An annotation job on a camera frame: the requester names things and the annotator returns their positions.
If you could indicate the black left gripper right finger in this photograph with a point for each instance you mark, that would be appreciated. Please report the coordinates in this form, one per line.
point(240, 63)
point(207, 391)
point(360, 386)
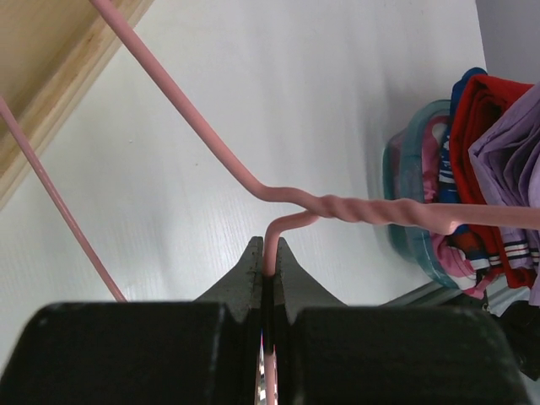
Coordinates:
point(331, 353)

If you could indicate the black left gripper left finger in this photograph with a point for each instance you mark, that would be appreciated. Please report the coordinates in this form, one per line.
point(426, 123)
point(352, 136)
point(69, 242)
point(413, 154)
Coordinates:
point(204, 351)

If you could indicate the pink wire hanger with trousers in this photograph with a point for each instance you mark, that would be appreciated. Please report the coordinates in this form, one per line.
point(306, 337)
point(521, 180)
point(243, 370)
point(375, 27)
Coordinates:
point(439, 218)

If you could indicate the purple trousers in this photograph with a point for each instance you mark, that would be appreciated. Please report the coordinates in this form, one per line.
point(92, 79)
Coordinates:
point(505, 160)

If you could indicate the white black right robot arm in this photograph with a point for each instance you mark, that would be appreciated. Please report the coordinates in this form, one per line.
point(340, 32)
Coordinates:
point(520, 322)

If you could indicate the colourful clothes in basin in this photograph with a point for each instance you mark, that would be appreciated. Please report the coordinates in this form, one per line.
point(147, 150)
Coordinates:
point(462, 255)

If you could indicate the teal plastic basin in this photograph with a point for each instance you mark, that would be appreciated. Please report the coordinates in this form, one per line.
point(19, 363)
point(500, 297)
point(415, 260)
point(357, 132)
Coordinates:
point(402, 175)

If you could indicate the red folded cloth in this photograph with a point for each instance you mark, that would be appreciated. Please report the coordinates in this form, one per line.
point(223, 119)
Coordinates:
point(483, 102)

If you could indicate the wooden clothes rack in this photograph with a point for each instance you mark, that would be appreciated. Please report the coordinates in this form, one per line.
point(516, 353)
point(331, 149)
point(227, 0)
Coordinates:
point(51, 53)

